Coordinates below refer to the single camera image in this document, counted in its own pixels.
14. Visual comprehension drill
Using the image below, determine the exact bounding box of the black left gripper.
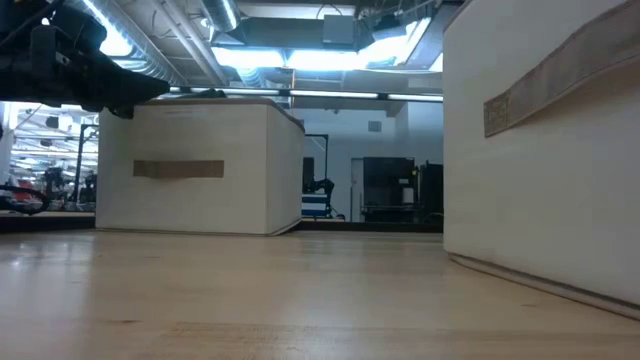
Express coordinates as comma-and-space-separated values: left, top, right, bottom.
0, 0, 172, 121

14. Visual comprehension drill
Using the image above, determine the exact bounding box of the small silver ventilation duct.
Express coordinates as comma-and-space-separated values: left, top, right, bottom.
199, 0, 242, 32

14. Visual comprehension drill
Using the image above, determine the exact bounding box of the blue white crate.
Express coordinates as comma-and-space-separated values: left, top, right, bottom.
300, 193, 331, 220

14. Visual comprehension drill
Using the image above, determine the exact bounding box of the large silver ventilation duct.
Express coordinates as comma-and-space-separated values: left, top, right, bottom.
69, 0, 189, 87

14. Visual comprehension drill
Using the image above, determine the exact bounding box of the dark narrow cabinet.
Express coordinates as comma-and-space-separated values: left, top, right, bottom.
418, 160, 445, 224

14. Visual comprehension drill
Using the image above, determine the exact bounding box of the black cabinet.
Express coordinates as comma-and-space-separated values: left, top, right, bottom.
360, 156, 417, 224

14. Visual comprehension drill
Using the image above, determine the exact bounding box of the horizontal metal rig bar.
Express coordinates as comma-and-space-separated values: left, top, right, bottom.
167, 85, 445, 104

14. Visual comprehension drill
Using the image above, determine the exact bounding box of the beige fabric storage bin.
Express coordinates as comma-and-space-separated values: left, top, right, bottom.
442, 0, 640, 322
94, 97, 306, 237

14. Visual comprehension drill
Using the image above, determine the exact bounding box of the grey ceiling unit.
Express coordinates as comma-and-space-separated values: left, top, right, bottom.
322, 13, 362, 51

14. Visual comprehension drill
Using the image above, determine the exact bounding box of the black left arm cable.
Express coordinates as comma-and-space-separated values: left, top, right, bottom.
0, 183, 51, 217

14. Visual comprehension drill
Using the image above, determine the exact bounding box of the black aluminium table frame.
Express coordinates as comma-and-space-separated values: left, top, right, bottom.
0, 210, 445, 235

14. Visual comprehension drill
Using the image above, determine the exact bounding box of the dark garment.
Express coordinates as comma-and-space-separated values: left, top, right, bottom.
185, 88, 229, 101

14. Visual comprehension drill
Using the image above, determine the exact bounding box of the black background machine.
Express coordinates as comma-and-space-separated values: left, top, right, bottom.
302, 177, 337, 197

